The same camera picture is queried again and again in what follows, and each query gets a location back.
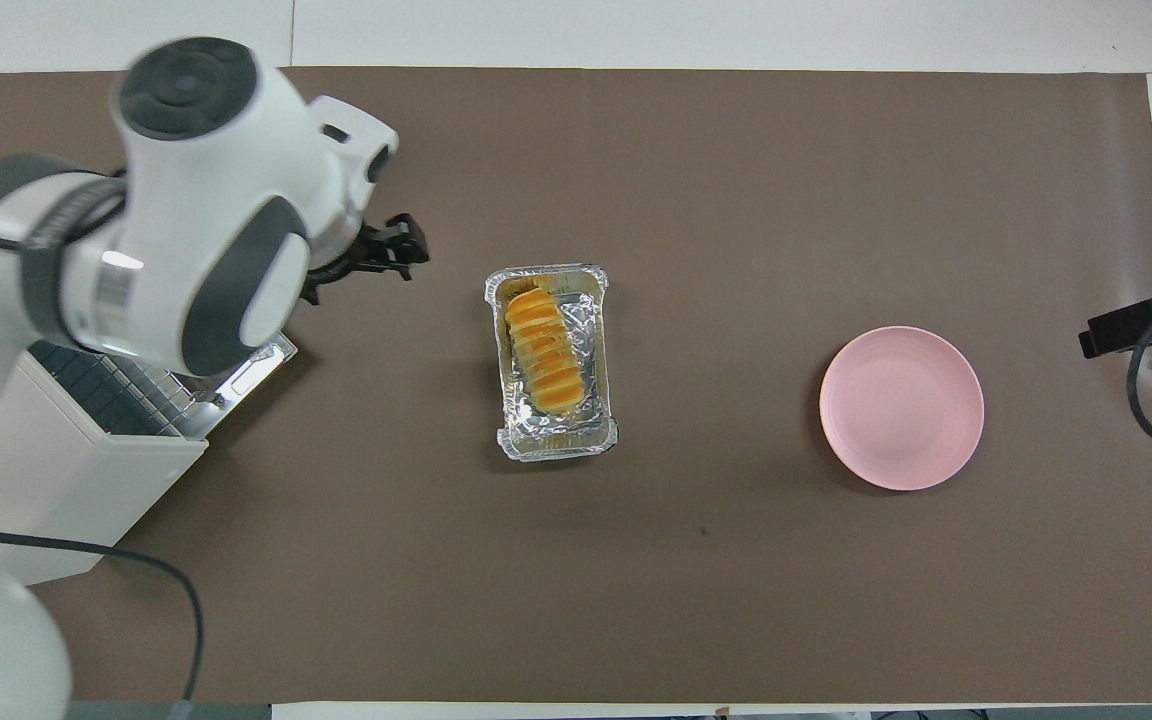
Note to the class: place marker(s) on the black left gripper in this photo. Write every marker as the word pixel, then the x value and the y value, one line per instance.
pixel 346 260

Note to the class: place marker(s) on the yellow striped bread loaf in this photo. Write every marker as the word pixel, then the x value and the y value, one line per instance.
pixel 544 350

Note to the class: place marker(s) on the aluminium foil tray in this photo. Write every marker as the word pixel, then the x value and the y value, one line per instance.
pixel 591 330

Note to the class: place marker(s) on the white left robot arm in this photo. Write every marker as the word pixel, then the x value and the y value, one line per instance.
pixel 196 200

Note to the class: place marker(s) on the glass oven door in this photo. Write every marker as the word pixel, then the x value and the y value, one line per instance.
pixel 261 365

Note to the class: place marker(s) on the white toaster oven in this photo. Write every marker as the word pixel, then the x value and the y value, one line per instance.
pixel 86 480

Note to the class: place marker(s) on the pink round plate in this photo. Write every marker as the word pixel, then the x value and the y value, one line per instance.
pixel 901 408

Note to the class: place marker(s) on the brown table mat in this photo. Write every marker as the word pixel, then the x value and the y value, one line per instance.
pixel 696 560

